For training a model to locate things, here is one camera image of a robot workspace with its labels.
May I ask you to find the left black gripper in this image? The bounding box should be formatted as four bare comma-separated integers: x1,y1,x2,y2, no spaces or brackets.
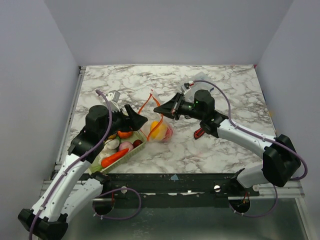
100,104,148,141

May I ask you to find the red bell pepper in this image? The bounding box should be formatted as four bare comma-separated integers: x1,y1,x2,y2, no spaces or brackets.
162,126,174,142

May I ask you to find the clear zip top bag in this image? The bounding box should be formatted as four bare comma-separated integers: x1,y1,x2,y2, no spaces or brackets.
138,89,174,143

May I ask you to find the yellow bell pepper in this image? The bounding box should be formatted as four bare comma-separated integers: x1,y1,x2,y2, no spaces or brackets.
149,121,167,141

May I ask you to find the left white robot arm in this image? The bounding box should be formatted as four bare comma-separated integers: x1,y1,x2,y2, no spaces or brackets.
18,104,148,240

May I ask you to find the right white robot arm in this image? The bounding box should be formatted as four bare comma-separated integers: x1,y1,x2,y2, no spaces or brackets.
154,90,301,196

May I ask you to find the green plastic basket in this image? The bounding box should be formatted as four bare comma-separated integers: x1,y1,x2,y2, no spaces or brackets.
87,130,147,174

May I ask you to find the small orange pumpkin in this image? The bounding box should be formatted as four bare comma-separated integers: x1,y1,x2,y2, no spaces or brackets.
117,131,133,139

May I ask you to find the dark red plum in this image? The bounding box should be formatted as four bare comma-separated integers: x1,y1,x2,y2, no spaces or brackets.
132,139,143,148

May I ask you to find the pink purple onion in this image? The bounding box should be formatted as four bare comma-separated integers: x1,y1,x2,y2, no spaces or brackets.
118,141,134,152

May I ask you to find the white mushroom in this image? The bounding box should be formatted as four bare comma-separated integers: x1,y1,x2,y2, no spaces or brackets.
104,138,120,150

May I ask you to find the red black utility knife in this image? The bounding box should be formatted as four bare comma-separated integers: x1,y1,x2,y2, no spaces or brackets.
193,128,205,140

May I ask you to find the white garlic bulb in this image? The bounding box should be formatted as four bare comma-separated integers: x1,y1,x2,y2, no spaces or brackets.
100,147,117,158

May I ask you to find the orange carrot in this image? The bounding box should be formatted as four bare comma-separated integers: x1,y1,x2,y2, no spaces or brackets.
101,148,129,168

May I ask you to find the clear plastic parts box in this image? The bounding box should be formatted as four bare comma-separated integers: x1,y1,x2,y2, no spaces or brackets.
192,72,210,81

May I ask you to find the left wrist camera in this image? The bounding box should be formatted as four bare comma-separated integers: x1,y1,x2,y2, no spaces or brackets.
105,90,121,113

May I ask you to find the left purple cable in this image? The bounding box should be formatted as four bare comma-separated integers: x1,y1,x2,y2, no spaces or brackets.
28,89,142,240

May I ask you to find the purple cable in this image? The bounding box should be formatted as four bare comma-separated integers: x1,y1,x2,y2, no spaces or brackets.
28,89,142,240
191,79,309,218

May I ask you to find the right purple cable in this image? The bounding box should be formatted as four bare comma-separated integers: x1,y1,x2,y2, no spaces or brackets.
191,79,309,218

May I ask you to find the aluminium frame rail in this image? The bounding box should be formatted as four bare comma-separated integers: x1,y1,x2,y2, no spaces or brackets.
39,65,87,198

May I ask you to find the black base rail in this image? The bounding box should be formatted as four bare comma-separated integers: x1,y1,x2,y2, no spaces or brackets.
51,169,261,208

